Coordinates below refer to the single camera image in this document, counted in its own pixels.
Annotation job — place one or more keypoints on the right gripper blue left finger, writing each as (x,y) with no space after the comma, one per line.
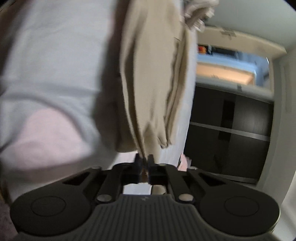
(138,163)

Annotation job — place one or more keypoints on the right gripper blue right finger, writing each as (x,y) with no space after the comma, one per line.
(150,165)

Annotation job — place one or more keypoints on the beige knit sweater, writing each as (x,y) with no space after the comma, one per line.
(153,67)

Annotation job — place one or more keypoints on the dark wardrobe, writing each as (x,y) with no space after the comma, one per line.
(229,133)

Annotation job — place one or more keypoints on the polka dot bed sheet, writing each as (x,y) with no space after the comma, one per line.
(58,90)

